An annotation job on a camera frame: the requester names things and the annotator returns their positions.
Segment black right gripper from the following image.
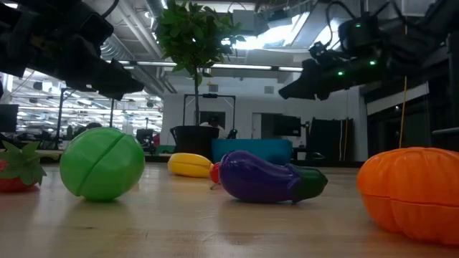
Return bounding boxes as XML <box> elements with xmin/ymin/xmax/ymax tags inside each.
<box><xmin>278</xmin><ymin>46</ymin><xmax>392</xmax><ymax>102</ymax></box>

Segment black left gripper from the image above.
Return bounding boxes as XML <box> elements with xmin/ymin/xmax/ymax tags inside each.
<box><xmin>32</xmin><ymin>21</ymin><xmax>146</xmax><ymax>102</ymax></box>

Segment purple toy eggplant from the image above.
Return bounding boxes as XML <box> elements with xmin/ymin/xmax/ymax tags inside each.
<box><xmin>218</xmin><ymin>149</ymin><xmax>329</xmax><ymax>205</ymax></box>

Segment yellow toy banana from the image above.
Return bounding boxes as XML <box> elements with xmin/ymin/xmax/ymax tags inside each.
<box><xmin>166</xmin><ymin>152</ymin><xmax>214</xmax><ymax>179</ymax></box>

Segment orange toy pumpkin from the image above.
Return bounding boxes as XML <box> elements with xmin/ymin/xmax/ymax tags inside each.
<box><xmin>356</xmin><ymin>146</ymin><xmax>459</xmax><ymax>247</ymax></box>

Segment blue plastic tupperware container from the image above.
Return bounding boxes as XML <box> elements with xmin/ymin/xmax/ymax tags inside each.
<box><xmin>211</xmin><ymin>138</ymin><xmax>293</xmax><ymax>167</ymax></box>

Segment person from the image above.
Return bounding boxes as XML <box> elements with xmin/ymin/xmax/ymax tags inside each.
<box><xmin>199</xmin><ymin>113</ymin><xmax>227</xmax><ymax>140</ymax></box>
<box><xmin>73</xmin><ymin>122</ymin><xmax>104</xmax><ymax>140</ymax></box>

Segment black monitor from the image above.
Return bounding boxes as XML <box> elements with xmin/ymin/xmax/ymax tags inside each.
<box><xmin>0</xmin><ymin>103</ymin><xmax>19</xmax><ymax>133</ymax></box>
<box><xmin>273</xmin><ymin>114</ymin><xmax>303</xmax><ymax>138</ymax></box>

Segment black partition panel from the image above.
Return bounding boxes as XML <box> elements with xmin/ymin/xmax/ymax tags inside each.
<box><xmin>308</xmin><ymin>117</ymin><xmax>355</xmax><ymax>163</ymax></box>

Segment long ceiling light strip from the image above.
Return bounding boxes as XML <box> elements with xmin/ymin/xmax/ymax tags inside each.
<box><xmin>103</xmin><ymin>59</ymin><xmax>305</xmax><ymax>73</ymax></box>

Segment round green toy fruit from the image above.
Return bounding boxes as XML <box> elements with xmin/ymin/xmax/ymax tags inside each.
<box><xmin>59</xmin><ymin>126</ymin><xmax>146</xmax><ymax>202</ymax></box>

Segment green plant in black pot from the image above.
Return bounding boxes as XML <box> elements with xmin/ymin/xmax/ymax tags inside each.
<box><xmin>153</xmin><ymin>0</ymin><xmax>247</xmax><ymax>166</ymax></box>

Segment red strawberry with green leaves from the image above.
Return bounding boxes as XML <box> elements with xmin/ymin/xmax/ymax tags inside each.
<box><xmin>0</xmin><ymin>140</ymin><xmax>48</xmax><ymax>194</ymax></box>

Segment red toy cherry with stem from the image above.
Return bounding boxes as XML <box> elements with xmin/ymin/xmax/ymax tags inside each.
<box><xmin>209</xmin><ymin>161</ymin><xmax>222</xmax><ymax>190</ymax></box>

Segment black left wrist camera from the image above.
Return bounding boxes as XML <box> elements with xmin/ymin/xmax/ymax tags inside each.
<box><xmin>80</xmin><ymin>11</ymin><xmax>115</xmax><ymax>55</ymax></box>

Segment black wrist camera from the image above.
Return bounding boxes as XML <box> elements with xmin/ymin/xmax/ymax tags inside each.
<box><xmin>80</xmin><ymin>11</ymin><xmax>115</xmax><ymax>55</ymax></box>
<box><xmin>338</xmin><ymin>15</ymin><xmax>380</xmax><ymax>55</ymax></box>

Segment black gantry frame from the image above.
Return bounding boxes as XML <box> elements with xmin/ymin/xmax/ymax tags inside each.
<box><xmin>182</xmin><ymin>92</ymin><xmax>237</xmax><ymax>127</ymax></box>
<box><xmin>55</xmin><ymin>87</ymin><xmax>116</xmax><ymax>151</ymax></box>

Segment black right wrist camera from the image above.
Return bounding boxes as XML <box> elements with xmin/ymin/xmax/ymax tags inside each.
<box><xmin>338</xmin><ymin>15</ymin><xmax>380</xmax><ymax>55</ymax></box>

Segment yellow strap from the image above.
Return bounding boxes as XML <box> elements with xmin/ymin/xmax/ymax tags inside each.
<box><xmin>397</xmin><ymin>21</ymin><xmax>410</xmax><ymax>149</ymax></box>

